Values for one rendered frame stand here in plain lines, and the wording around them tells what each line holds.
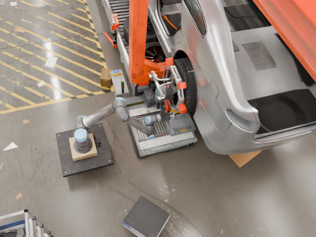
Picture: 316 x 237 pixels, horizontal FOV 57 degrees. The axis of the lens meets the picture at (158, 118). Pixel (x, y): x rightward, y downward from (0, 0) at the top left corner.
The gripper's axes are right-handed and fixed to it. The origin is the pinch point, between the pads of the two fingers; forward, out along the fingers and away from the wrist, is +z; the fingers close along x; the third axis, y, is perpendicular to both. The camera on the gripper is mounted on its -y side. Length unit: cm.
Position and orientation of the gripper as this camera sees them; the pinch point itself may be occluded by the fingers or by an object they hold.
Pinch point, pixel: (175, 112)
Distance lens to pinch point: 361.5
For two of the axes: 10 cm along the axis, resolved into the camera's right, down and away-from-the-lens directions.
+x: 2.8, 1.9, -9.4
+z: 9.5, -2.1, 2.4
